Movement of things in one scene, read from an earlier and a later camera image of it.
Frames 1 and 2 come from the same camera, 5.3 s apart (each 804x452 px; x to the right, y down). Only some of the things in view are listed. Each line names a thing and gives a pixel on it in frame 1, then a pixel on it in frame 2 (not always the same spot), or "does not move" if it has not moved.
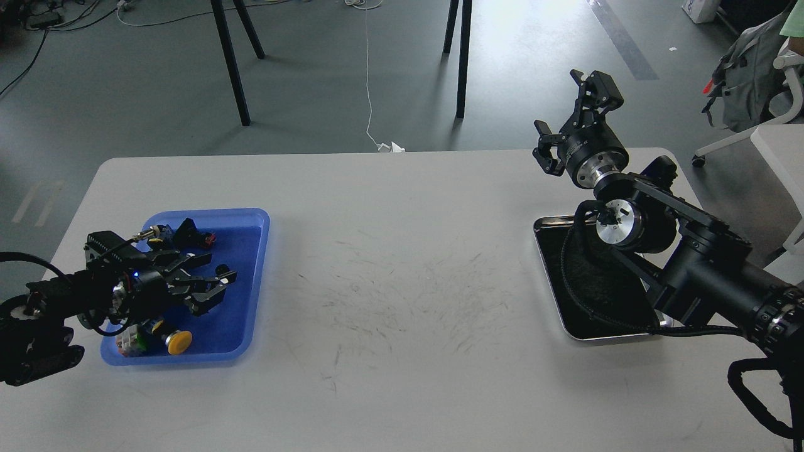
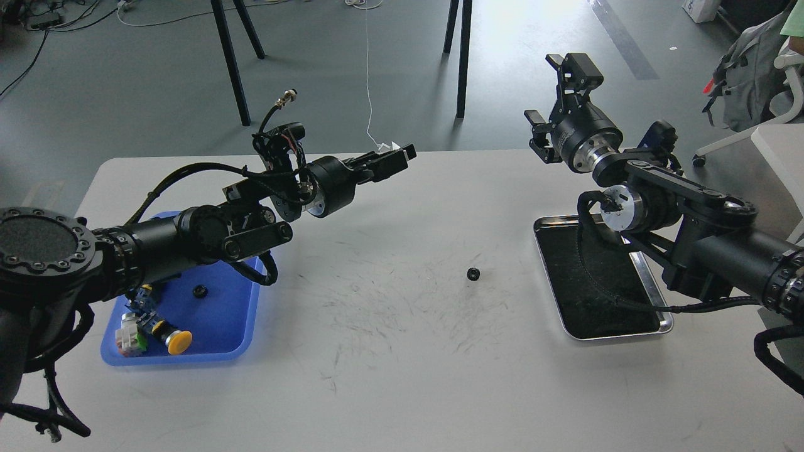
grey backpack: [742, 78] does not move
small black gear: [222, 269] to [473, 274]
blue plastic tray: [227, 331] does not move
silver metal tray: [597, 294] does not move
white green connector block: [131, 343] does not move
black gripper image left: [142, 293] to [334, 181]
